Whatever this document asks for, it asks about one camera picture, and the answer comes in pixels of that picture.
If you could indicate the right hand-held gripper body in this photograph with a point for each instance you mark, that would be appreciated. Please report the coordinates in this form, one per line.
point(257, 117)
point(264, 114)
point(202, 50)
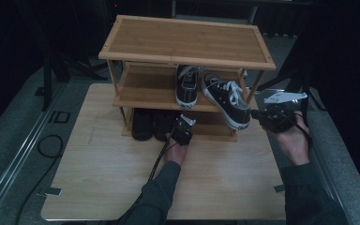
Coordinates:
point(278, 118)

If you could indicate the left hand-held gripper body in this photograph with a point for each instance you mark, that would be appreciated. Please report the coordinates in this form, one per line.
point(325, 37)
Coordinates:
point(182, 134)

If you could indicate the black shoe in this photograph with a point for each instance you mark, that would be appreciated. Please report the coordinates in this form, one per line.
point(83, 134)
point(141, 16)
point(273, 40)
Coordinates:
point(142, 125)
point(164, 125)

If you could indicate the black and white sneaker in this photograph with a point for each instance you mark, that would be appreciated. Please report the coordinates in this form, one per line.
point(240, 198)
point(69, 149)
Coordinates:
point(231, 109)
point(187, 90)

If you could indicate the wooden shoe rack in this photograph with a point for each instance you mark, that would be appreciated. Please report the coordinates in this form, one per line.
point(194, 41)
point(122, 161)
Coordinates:
point(184, 40)

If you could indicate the person's left hand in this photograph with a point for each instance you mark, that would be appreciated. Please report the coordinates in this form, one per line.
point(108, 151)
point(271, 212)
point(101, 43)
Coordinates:
point(175, 154)

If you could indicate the person's right hand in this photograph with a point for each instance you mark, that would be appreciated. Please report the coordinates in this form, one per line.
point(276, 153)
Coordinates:
point(295, 143)

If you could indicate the black metal stand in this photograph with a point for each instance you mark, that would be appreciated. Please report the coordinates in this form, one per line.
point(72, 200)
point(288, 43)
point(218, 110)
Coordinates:
point(304, 81)
point(47, 81)

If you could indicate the metal floor rail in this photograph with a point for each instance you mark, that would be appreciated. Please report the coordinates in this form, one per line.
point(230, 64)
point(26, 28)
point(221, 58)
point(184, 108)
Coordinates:
point(331, 181)
point(25, 150)

